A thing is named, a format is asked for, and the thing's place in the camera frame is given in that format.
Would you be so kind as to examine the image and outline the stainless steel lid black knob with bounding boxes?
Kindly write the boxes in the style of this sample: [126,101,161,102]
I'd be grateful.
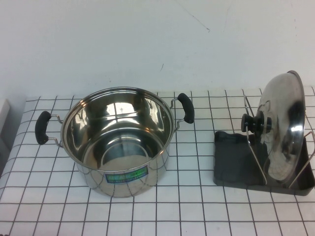
[241,70,307,185]

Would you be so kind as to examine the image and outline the white black grid tablecloth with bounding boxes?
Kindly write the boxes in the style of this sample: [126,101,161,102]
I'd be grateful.
[0,85,315,236]

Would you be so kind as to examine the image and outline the stainless steel pot black handles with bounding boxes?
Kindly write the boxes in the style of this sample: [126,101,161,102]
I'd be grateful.
[34,86,195,199]

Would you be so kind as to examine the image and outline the grey tray wire lid rack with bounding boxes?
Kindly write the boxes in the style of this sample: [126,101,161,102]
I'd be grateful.
[213,94,315,197]

